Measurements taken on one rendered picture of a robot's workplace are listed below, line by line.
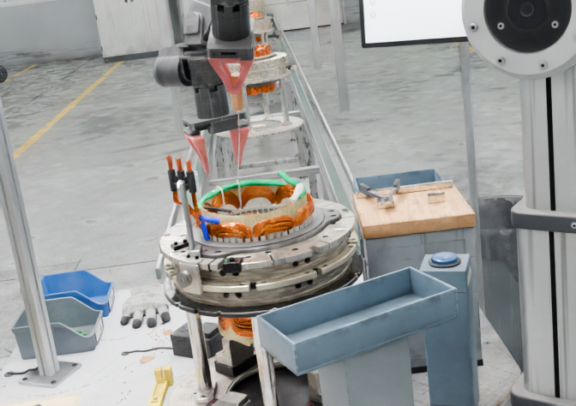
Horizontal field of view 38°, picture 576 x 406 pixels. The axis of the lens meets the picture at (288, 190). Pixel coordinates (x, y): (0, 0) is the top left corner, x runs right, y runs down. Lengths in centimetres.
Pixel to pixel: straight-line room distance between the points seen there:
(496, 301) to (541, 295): 184
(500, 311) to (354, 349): 192
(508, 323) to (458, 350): 166
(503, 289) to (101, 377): 162
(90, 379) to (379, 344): 75
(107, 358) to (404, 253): 66
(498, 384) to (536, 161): 53
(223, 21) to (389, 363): 53
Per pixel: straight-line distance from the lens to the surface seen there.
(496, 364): 157
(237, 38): 125
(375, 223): 144
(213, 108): 147
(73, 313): 194
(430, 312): 115
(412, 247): 145
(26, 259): 166
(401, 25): 234
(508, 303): 298
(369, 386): 115
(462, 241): 147
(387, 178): 172
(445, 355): 136
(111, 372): 172
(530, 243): 111
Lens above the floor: 153
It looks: 16 degrees down
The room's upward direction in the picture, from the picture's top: 7 degrees counter-clockwise
